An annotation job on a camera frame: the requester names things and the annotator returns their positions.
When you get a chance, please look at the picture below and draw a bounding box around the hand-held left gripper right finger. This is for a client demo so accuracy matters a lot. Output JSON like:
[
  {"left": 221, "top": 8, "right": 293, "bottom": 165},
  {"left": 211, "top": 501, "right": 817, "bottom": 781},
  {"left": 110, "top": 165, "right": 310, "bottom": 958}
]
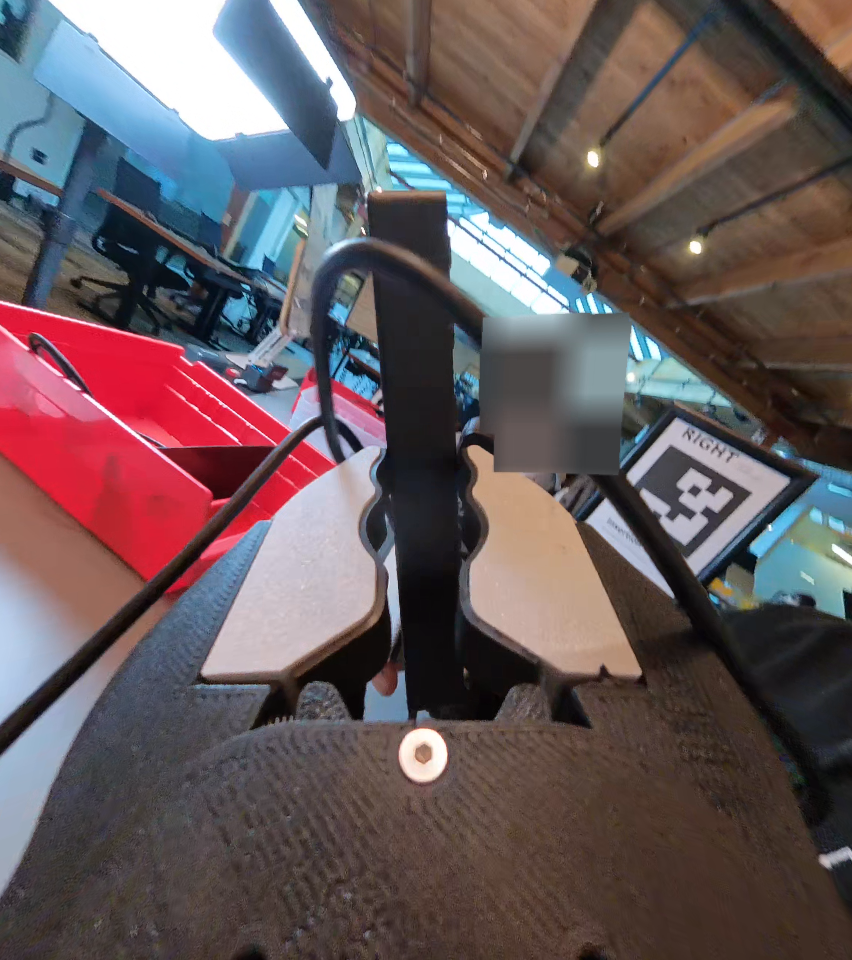
[{"left": 458, "top": 444, "right": 646, "bottom": 726}]

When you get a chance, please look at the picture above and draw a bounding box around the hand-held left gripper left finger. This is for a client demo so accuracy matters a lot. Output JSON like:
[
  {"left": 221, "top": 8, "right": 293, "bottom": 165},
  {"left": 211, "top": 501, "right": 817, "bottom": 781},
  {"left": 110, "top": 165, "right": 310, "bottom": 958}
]
[{"left": 201, "top": 446, "right": 397, "bottom": 721}]

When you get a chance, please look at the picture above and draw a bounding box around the thick black hub cable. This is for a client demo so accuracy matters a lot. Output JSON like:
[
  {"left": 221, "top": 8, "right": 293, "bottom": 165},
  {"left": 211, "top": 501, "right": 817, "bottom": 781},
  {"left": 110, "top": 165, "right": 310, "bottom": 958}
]
[{"left": 309, "top": 237, "right": 833, "bottom": 826}]

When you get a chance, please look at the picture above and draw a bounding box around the long red plastic bin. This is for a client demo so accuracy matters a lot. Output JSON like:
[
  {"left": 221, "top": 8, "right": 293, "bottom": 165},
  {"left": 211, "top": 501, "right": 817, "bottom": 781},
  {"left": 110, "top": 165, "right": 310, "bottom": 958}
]
[{"left": 289, "top": 366, "right": 389, "bottom": 445}]

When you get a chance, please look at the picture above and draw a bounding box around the instruction sheet on stand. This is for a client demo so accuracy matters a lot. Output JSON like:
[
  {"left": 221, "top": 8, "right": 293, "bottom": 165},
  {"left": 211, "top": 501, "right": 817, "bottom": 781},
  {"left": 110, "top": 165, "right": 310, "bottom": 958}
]
[{"left": 278, "top": 227, "right": 316, "bottom": 344}]

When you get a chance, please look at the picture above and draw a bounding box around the wood-edged office table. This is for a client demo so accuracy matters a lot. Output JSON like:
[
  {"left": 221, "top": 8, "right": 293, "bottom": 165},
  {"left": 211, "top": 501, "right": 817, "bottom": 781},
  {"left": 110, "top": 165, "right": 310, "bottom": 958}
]
[{"left": 94, "top": 186, "right": 288, "bottom": 348}]

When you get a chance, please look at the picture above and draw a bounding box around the black office chair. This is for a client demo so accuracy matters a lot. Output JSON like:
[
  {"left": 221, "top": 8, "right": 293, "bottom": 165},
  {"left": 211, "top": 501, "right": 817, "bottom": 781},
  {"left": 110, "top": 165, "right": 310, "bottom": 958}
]
[{"left": 72, "top": 156, "right": 196, "bottom": 335}]

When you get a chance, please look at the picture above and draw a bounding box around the grey steel column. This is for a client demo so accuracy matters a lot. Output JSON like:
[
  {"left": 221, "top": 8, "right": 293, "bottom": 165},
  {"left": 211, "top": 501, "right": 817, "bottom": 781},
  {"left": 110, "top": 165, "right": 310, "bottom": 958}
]
[{"left": 23, "top": 122, "right": 109, "bottom": 310}]

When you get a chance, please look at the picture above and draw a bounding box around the dark ceiling light panel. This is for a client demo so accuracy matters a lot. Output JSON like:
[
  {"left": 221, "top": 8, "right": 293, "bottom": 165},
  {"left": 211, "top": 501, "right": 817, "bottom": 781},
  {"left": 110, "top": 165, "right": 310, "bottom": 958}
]
[{"left": 212, "top": 0, "right": 361, "bottom": 172}]

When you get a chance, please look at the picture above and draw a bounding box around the framed black-white picture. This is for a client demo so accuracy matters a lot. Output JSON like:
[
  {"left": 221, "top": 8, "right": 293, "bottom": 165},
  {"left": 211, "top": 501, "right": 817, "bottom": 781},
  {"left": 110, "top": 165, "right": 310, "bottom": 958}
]
[{"left": 0, "top": 0, "right": 38, "bottom": 63}]

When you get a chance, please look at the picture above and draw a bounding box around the thin black cable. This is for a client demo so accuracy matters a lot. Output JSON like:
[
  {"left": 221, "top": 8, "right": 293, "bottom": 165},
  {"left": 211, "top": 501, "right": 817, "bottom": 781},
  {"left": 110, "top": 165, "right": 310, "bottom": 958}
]
[{"left": 0, "top": 414, "right": 365, "bottom": 813}]

